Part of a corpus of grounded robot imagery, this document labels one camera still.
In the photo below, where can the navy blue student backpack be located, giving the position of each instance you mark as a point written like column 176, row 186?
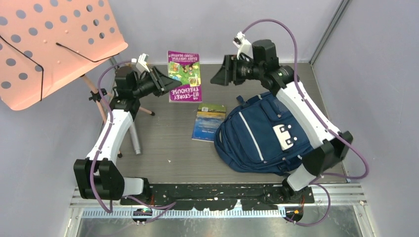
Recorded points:
column 261, row 135

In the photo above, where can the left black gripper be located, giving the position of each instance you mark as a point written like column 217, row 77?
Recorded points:
column 163, row 82

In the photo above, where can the black mounting base plate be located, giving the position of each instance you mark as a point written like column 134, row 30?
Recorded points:
column 218, row 197

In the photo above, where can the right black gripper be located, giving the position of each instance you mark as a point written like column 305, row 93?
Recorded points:
column 223, row 77

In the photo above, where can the blue Animal Farm book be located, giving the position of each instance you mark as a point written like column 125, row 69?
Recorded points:
column 208, row 119

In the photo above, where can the aluminium frame rail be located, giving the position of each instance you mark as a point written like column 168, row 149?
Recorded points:
column 333, row 194

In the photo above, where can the purple spine book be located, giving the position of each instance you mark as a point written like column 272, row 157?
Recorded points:
column 185, row 68

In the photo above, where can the pink perforated music stand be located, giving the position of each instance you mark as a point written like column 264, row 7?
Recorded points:
column 47, row 44

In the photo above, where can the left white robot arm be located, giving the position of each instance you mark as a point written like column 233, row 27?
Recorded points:
column 97, row 175

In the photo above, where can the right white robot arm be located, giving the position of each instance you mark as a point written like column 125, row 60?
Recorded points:
column 330, row 145

